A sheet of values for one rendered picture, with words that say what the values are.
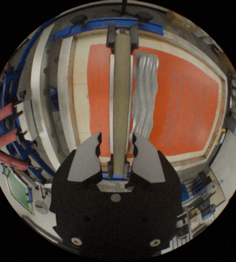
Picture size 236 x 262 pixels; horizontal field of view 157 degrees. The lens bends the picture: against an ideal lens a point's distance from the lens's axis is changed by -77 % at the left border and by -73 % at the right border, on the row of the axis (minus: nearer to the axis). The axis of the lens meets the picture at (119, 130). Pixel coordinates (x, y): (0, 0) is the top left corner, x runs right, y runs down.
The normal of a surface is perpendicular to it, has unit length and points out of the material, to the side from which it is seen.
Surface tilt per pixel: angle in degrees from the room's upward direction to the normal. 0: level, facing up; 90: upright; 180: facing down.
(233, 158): 90
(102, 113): 0
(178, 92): 0
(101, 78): 0
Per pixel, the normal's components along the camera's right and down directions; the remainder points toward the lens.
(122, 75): 0.00, 0.46
